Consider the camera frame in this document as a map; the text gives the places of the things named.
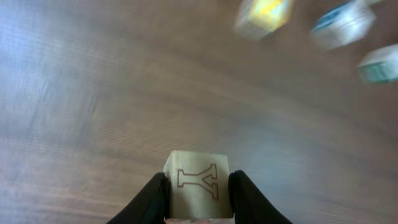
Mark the white block blue side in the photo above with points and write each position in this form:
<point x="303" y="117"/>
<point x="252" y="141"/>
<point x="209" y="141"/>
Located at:
<point x="344" y="24"/>

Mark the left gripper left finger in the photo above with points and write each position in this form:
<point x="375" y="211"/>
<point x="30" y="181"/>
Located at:
<point x="150" y="206"/>

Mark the white block green side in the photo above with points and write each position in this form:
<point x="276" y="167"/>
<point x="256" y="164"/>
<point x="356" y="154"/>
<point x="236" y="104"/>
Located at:
<point x="380" y="66"/>

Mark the yellow top wooden block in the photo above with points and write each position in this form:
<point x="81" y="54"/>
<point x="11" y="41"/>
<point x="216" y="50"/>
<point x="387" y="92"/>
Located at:
<point x="259" y="18"/>

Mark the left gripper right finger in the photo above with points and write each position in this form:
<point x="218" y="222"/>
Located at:
<point x="248" y="203"/>

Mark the wooden block red letter side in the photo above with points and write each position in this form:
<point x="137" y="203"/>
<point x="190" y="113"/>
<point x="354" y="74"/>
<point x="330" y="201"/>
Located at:
<point x="198" y="185"/>

